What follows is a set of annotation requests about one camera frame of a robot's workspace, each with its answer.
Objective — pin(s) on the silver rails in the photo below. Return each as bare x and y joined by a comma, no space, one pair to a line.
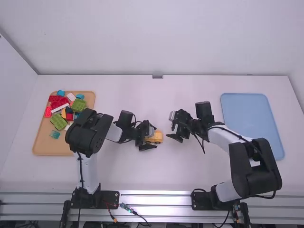
154,202

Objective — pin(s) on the tan tray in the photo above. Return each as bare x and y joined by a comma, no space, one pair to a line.
42,145

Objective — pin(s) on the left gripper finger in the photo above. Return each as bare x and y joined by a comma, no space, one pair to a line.
147,147

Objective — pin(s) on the pile of toy bricks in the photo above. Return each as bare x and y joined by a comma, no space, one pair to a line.
69,116

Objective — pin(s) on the blue mat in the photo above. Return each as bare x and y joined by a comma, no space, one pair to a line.
251,123

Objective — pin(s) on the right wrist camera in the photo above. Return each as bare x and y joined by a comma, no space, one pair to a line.
172,116

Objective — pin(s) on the teal toy brick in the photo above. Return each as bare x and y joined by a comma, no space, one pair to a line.
54,134

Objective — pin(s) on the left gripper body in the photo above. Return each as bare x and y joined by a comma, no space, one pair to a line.
142,133

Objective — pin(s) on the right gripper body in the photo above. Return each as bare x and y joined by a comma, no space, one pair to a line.
184,126

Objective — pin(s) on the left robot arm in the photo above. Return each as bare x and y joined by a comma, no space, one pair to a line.
85,135

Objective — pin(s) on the green toy brick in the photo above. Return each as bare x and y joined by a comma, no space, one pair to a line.
58,121
79,105

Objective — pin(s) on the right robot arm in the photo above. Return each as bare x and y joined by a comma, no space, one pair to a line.
251,171

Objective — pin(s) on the red toy brick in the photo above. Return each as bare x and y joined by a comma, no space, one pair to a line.
59,102
48,112

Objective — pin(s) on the yellow toy car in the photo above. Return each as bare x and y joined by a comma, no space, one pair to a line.
156,137

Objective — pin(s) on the light blue toy brick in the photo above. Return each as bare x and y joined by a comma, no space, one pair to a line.
61,93

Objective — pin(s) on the white toy brick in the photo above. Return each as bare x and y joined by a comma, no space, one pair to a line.
71,96

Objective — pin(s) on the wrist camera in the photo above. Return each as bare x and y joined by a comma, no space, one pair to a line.
152,131
172,116

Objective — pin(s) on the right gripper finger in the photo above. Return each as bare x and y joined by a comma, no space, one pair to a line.
174,126
176,137

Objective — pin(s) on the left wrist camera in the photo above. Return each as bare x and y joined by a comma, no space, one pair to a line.
152,131

